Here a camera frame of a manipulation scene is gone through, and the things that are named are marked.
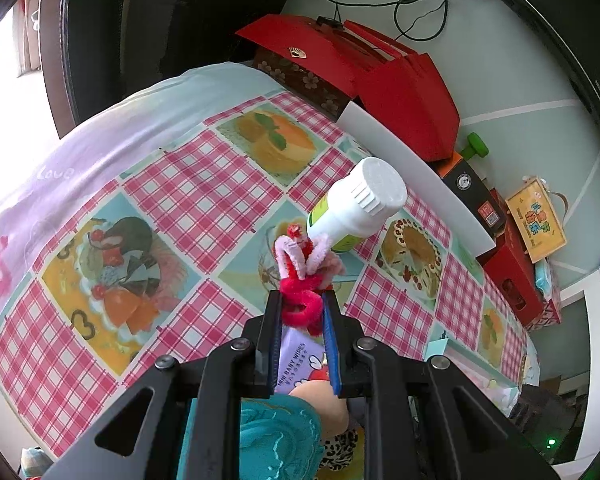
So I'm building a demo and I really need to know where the red box with window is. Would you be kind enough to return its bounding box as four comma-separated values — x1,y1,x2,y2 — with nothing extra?
480,220,548,331

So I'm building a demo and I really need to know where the purple white wipes packet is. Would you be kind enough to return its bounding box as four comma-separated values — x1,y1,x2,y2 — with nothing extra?
275,327,331,396

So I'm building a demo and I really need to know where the white frame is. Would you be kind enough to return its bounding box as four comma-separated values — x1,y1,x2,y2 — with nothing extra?
560,265,600,461

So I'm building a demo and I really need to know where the yellow bag with handle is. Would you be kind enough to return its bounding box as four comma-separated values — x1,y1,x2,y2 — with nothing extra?
505,176,571,263

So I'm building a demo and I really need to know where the leopard print cloth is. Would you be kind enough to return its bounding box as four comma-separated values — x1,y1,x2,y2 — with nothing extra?
320,430,359,471

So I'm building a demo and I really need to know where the white board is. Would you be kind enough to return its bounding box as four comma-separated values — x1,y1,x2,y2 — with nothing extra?
339,101,498,257

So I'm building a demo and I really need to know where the black box with gauge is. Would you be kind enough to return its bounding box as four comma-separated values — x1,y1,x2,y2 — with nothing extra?
440,152,506,233

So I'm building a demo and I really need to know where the red pink pipe cleaner flower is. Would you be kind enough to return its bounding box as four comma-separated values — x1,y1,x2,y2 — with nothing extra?
272,224,346,333

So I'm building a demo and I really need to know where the green dumbbell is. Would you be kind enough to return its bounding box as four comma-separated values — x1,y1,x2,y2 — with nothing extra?
461,132,490,161

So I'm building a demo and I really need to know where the white bottle green label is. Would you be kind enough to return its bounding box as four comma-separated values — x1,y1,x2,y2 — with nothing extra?
306,156,408,253

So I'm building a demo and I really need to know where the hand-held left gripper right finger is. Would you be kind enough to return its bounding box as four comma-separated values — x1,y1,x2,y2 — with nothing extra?
321,290,573,480

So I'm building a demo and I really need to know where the red white patterned box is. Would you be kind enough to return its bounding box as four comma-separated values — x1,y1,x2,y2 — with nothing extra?
530,260,563,331

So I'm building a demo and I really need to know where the dark device green light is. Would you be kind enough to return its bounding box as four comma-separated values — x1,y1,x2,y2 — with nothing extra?
510,385,581,461

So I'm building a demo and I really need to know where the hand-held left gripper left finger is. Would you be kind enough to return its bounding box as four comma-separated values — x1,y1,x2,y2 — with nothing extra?
40,290,286,480

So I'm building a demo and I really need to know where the brown floral box red lid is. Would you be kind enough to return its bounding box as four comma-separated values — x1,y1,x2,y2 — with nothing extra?
235,14,361,122

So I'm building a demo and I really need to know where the black cabinet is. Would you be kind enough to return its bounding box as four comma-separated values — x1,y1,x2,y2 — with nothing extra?
60,0,311,133

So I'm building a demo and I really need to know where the printed checkered tablecloth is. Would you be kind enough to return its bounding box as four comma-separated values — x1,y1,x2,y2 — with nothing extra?
0,62,538,461

